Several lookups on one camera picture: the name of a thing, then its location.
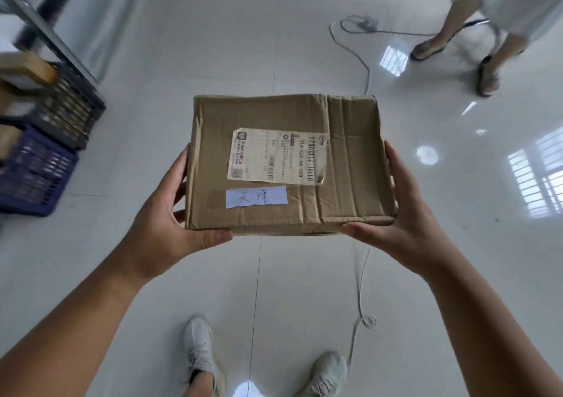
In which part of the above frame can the person's left leg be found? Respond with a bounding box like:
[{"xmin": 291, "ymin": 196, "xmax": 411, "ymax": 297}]
[{"xmin": 182, "ymin": 369, "xmax": 215, "ymax": 397}]

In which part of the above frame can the white sneaker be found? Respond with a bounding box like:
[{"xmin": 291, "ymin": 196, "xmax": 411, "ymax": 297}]
[
  {"xmin": 299, "ymin": 351, "xmax": 348, "ymax": 397},
  {"xmin": 184, "ymin": 316, "xmax": 226, "ymax": 397}
]

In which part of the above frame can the plain brown cardboard box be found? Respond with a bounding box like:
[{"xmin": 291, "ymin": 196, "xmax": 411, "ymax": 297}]
[{"xmin": 184, "ymin": 93, "xmax": 398, "ymax": 237}]

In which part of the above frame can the person's left forearm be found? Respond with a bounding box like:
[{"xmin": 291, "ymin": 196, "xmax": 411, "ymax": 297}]
[{"xmin": 0, "ymin": 253, "xmax": 150, "ymax": 397}]

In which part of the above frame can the person's right forearm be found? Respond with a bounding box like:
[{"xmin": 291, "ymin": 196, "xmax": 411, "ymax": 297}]
[{"xmin": 424, "ymin": 249, "xmax": 563, "ymax": 397}]

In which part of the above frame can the grey power strip cable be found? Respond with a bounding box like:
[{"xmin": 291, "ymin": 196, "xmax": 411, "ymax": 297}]
[{"xmin": 330, "ymin": 13, "xmax": 493, "ymax": 96}]

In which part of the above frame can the pile of crated cardboard parcels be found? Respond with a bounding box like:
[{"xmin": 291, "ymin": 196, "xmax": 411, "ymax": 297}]
[{"xmin": 0, "ymin": 50, "xmax": 59, "ymax": 164}]

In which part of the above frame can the black plastic crate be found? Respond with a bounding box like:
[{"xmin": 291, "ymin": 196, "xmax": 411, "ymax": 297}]
[{"xmin": 28, "ymin": 61, "xmax": 107, "ymax": 151}]

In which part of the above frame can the person's right hand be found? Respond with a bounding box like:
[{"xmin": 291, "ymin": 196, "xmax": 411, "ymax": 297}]
[{"xmin": 340, "ymin": 140, "xmax": 458, "ymax": 279}]

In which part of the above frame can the white charger cable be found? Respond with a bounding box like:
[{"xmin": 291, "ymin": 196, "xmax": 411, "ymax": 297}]
[{"xmin": 346, "ymin": 246, "xmax": 378, "ymax": 363}]

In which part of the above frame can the person's left hand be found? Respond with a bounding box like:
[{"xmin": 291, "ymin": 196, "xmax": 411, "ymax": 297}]
[{"xmin": 116, "ymin": 145, "xmax": 234, "ymax": 281}]

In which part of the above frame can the blue plastic crate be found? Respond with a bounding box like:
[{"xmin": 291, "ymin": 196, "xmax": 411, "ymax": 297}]
[{"xmin": 0, "ymin": 121, "xmax": 80, "ymax": 217}]

